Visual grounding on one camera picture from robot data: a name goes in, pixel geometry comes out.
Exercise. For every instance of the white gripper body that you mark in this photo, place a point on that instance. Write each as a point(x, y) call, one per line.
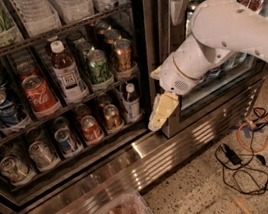
point(171, 77)

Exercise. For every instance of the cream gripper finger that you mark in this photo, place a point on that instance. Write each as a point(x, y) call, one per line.
point(164, 105)

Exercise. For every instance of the red coke can bottom shelf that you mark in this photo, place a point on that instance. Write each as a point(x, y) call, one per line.
point(90, 129)

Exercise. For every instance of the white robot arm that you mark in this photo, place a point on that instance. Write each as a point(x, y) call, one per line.
point(219, 29)

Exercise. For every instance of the small bottle bottom shelf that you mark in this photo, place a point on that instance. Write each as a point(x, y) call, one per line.
point(131, 102)

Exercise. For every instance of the gold can bottom shelf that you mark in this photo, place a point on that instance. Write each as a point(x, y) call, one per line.
point(112, 117)

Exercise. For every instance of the gold can front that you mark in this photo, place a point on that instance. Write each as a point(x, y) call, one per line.
point(123, 55)

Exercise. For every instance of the green can front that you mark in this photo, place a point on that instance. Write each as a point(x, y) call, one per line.
point(100, 75)

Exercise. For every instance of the red coke can behind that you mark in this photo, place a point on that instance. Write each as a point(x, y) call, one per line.
point(81, 111)

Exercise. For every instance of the blue pepsi can bottom shelf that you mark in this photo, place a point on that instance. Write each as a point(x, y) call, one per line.
point(67, 142)

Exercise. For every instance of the blue pepsi can shelf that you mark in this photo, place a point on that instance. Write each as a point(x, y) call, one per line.
point(11, 115)
point(67, 142)

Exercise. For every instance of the large red coca-cola can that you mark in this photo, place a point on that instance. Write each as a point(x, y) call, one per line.
point(40, 96)

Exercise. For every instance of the silver can bottom shelf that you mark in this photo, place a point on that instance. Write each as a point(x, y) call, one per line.
point(44, 157)

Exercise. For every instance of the silver green can bottom left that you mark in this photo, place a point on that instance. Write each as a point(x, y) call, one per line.
point(16, 170)

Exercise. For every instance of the blue pepsi can middle shelf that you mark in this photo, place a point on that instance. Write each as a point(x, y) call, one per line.
point(11, 115)

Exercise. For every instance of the iced tea bottle white cap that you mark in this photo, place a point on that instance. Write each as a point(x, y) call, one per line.
point(67, 74)

